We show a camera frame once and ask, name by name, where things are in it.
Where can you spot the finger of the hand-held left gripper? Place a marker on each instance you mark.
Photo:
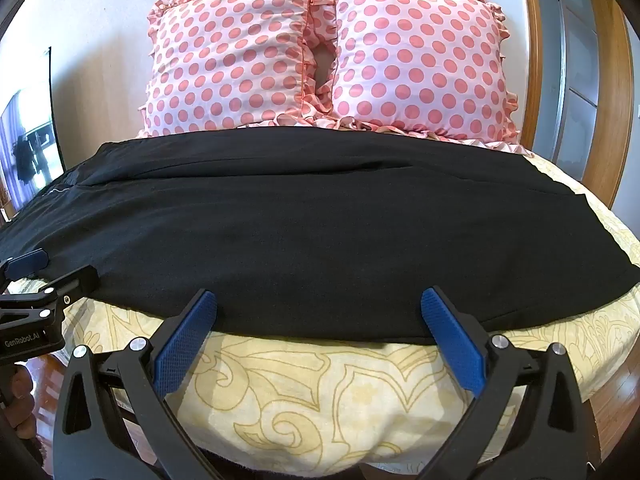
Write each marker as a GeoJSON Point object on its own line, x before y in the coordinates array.
{"type": "Point", "coordinates": [75, 282]}
{"type": "Point", "coordinates": [27, 261]}

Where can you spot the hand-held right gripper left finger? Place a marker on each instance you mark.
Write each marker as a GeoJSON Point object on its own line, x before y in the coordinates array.
{"type": "Point", "coordinates": [181, 341]}

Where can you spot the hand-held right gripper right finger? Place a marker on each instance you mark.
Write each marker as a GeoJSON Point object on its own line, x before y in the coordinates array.
{"type": "Point", "coordinates": [456, 340]}

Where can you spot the black pants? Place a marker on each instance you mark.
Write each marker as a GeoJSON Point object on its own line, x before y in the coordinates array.
{"type": "Point", "coordinates": [300, 230]}

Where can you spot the person's left hand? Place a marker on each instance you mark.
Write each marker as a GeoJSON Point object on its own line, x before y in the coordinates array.
{"type": "Point", "coordinates": [19, 400]}

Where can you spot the black framed mirror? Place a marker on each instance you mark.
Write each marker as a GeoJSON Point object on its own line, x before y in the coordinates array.
{"type": "Point", "coordinates": [30, 130]}

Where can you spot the yellow patterned bed sheet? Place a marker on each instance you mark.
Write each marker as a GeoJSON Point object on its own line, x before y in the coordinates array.
{"type": "Point", "coordinates": [320, 400]}

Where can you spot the pink polka dot pillow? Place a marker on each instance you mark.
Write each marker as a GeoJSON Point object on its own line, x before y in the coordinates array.
{"type": "Point", "coordinates": [225, 55]}
{"type": "Point", "coordinates": [420, 65]}

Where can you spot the grey door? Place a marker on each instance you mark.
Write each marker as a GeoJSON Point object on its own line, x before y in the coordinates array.
{"type": "Point", "coordinates": [587, 60]}

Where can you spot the wooden door frame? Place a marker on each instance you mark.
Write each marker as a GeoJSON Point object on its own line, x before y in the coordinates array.
{"type": "Point", "coordinates": [575, 85]}

